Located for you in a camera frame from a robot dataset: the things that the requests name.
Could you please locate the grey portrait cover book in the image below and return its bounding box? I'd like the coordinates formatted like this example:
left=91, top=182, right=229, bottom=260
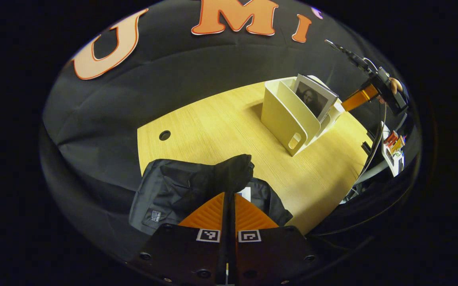
left=294, top=73, right=339, bottom=123

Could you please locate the black schoolbag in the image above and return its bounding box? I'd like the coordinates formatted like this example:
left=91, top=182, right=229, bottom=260
left=129, top=154, right=293, bottom=236

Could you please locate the white bookshelf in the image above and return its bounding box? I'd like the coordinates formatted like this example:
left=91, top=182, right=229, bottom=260
left=261, top=75, right=345, bottom=157

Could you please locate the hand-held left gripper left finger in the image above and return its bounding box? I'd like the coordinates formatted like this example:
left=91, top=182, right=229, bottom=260
left=139, top=193, right=229, bottom=286

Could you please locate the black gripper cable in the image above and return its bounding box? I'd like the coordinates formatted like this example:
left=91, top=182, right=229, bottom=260
left=352, top=99, right=387, bottom=187

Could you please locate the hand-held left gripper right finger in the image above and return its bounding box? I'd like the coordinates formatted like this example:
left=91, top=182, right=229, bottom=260
left=229, top=193, right=318, bottom=286

